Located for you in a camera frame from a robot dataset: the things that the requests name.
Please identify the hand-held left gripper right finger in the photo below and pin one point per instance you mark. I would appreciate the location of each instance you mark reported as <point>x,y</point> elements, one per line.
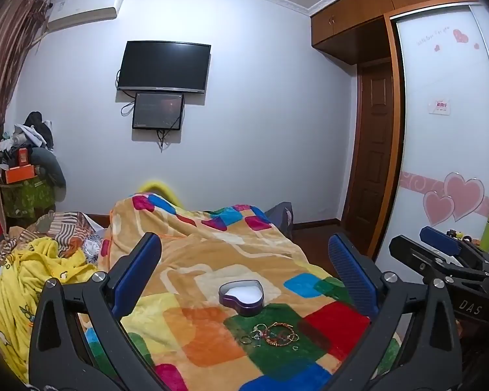
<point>352,271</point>

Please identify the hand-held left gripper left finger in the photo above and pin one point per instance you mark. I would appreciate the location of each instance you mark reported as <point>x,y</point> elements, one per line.
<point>140,277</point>

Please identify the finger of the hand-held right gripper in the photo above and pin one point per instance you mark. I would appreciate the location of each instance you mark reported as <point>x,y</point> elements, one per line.
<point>440,238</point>
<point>407,252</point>

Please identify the purple heart-shaped tin box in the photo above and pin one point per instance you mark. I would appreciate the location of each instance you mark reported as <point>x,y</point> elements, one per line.
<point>244,307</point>

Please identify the white patterned cloth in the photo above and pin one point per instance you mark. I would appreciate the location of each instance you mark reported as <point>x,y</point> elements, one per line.
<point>93,244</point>

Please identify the colourful patchwork blanket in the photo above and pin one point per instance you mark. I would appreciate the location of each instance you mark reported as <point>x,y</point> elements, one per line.
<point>212,252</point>

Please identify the white wardrobe door pink hearts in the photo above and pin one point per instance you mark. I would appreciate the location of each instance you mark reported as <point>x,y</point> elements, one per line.
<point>440,150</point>

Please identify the brown striped cloth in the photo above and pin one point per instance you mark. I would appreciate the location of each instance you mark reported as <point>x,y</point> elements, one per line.
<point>69,224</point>

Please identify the yellow plush item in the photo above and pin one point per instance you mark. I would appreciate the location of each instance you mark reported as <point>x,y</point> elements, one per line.
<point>159,189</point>

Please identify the brown wooden door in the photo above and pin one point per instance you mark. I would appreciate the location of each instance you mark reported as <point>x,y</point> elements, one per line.
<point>371,142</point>

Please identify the yellow printed blanket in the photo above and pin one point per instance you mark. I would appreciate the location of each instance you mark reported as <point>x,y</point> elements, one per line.
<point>24,269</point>

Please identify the red white paper label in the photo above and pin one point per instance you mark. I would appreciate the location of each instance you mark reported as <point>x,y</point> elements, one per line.
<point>439,106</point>

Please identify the green printed cloth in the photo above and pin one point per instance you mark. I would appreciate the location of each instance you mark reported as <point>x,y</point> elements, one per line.
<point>24,197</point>

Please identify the grey plush pillow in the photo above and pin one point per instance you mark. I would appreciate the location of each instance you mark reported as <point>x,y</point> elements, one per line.
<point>49,163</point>

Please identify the orange flat box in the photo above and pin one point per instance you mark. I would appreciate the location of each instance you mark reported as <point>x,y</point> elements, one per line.
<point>20,174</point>

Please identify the small red box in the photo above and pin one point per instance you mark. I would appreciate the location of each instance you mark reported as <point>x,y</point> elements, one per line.
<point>23,157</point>

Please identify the pile of clothes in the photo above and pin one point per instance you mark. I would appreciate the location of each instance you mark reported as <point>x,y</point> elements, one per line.
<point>32,130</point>

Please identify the wooden overhead cabinets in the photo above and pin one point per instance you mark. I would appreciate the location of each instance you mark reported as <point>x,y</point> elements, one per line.
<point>350,20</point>

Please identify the striped brown curtain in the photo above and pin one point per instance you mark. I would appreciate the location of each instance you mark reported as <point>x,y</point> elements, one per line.
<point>4,69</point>

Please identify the white air conditioner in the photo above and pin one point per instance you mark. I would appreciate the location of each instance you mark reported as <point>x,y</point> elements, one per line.
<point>85,8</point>

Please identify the small black wall monitor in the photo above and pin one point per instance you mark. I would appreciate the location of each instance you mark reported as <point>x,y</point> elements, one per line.
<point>158,110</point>

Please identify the large black wall television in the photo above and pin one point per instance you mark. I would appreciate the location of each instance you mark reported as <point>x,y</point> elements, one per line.
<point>163,65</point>

